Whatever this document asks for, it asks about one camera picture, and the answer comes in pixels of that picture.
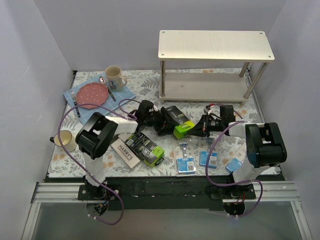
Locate black green Gillette Labs box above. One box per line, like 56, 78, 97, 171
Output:
165, 105, 195, 140

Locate white Harry's box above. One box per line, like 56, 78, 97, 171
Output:
111, 139, 141, 169

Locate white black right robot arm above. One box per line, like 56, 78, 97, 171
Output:
187, 113, 287, 199

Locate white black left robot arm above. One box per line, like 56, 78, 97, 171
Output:
75, 103, 165, 200

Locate clear blue razor blister pack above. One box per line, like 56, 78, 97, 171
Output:
172, 137, 197, 177

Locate blue checked cloth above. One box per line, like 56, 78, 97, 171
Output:
63, 73, 136, 124

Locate beige ceramic mug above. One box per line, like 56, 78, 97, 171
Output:
104, 65, 128, 92

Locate pink dotted plate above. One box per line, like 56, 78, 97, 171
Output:
75, 82, 109, 106

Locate silver spoon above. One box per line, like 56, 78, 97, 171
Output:
99, 76, 116, 102

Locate silver fork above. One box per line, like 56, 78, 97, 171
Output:
69, 89, 81, 118

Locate cream enamel cup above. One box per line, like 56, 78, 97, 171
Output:
49, 130, 77, 152

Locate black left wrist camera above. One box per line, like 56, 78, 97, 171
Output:
135, 100, 158, 121

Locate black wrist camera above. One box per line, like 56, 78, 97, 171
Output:
219, 105, 236, 123
135, 100, 158, 121

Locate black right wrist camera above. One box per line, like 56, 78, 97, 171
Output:
219, 105, 236, 123

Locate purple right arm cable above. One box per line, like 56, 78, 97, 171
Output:
204, 102, 264, 218

